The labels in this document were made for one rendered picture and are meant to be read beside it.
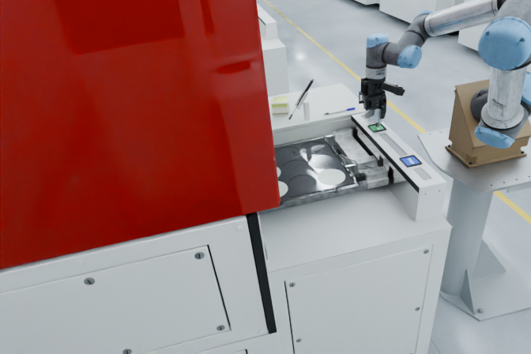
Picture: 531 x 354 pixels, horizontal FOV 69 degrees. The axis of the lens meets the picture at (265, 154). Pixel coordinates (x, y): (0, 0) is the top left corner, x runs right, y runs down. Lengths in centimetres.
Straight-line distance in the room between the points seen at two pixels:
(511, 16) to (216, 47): 74
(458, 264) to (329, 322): 82
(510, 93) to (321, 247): 71
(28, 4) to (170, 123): 26
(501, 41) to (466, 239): 109
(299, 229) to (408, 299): 49
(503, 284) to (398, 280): 101
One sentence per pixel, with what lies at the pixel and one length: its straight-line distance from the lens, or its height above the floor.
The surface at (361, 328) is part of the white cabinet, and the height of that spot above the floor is 41.
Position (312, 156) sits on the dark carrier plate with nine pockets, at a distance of 154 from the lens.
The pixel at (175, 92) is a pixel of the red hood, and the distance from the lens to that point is 65.
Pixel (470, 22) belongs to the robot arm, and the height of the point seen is 140.
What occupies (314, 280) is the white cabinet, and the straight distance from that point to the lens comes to 130.
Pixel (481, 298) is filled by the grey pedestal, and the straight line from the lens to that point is 229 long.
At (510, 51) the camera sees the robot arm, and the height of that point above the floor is 139.
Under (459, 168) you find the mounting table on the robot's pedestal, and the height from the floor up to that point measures 82.
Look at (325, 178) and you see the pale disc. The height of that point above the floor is 90.
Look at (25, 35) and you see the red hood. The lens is 66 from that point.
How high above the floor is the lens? 174
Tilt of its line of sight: 32 degrees down
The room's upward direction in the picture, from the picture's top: 8 degrees counter-clockwise
